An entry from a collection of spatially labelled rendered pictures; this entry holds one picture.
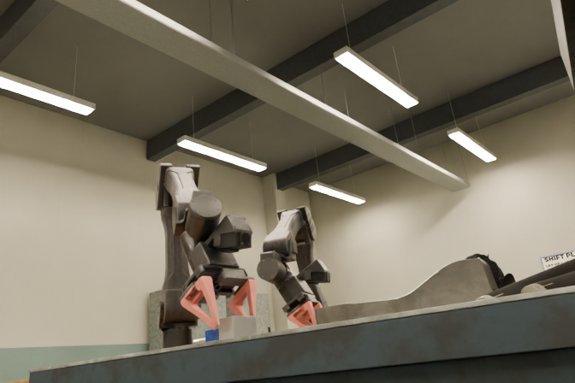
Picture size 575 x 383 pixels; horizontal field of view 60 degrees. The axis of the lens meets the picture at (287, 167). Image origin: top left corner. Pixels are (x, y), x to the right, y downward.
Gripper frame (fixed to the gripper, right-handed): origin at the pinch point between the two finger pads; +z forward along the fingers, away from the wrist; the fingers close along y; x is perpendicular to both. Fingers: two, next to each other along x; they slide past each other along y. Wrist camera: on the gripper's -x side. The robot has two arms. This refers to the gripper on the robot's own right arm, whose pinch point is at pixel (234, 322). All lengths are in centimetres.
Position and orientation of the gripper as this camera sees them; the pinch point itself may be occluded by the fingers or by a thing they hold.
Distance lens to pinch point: 84.4
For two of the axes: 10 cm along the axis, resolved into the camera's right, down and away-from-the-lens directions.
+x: -5.8, 7.4, 3.4
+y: 6.9, 2.2, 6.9
